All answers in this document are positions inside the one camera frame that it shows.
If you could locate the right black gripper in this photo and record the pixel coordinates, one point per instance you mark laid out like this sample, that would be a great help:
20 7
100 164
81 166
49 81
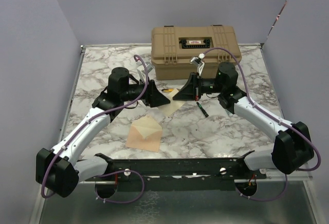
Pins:
192 90

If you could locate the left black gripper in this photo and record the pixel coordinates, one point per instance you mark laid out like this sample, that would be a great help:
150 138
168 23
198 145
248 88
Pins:
153 97

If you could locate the peach paper letter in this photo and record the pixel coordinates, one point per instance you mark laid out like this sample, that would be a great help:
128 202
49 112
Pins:
173 106

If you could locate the peach paper envelope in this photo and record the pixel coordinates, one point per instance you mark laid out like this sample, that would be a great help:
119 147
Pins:
145 134

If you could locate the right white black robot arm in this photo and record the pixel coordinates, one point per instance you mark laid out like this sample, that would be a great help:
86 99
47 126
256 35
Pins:
290 150

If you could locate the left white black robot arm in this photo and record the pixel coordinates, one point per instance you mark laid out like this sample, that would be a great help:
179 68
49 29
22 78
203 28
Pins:
59 168

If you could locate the black green marker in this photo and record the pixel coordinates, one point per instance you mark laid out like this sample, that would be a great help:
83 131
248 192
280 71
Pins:
202 110

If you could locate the tan plastic toolbox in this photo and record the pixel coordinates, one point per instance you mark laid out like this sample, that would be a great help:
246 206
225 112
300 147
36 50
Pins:
173 47

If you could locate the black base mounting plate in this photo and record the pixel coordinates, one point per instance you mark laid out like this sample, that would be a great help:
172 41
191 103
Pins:
189 174

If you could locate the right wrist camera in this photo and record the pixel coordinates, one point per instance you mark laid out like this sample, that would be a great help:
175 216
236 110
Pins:
199 63

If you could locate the right aluminium rail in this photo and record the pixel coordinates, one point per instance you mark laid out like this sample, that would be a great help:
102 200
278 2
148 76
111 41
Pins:
276 175

